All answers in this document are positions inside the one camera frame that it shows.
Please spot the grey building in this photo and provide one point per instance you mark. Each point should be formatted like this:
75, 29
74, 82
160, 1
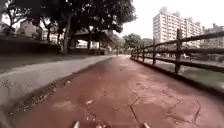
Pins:
213, 38

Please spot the dark wooden rail fence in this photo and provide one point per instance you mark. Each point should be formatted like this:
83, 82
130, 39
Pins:
179, 50

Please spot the low pale buildings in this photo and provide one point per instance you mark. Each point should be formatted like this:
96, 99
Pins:
28, 30

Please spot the robot's own part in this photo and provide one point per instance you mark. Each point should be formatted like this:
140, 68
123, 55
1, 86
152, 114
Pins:
76, 125
146, 125

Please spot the red stone pattern path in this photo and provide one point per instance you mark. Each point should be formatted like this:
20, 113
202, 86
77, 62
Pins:
133, 86

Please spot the round green trees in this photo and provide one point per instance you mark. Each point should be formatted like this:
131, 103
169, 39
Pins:
132, 40

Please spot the large dark trees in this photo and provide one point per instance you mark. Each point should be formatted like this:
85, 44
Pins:
76, 16

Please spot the dark low wall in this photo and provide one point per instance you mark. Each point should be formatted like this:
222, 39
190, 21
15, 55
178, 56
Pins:
26, 46

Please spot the tall white apartment building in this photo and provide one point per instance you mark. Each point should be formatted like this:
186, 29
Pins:
173, 26

